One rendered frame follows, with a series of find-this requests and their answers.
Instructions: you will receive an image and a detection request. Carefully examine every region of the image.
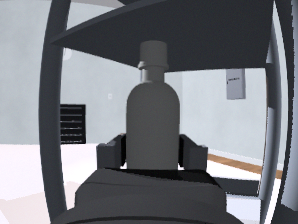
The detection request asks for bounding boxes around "grey bottle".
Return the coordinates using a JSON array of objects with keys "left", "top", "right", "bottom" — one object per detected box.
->
[{"left": 126, "top": 40, "right": 180, "bottom": 170}]

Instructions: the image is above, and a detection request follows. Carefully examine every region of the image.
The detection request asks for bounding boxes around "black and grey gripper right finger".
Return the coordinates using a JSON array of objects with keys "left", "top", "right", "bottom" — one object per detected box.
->
[{"left": 178, "top": 134, "right": 208, "bottom": 172}]

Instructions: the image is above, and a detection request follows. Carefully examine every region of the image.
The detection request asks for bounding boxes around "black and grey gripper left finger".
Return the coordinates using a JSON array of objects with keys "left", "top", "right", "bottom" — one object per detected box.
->
[{"left": 96, "top": 133, "right": 126, "bottom": 169}]

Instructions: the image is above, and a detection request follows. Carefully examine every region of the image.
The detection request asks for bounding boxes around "dark grey shelving unit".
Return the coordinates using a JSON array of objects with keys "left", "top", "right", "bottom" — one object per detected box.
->
[{"left": 38, "top": 0, "right": 298, "bottom": 224}]

